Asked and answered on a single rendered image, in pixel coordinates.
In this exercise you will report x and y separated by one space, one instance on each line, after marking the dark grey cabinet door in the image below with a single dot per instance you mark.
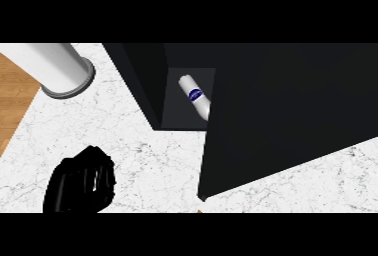
290 116

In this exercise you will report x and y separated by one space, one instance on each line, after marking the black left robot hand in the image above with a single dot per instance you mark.
81 186

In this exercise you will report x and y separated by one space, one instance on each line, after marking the white water bottle blue label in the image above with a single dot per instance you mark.
195 95

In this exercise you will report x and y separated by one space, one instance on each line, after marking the dark grey cabinet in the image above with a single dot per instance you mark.
148 83

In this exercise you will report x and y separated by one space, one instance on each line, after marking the white cylinder grey rim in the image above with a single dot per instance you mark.
53 68

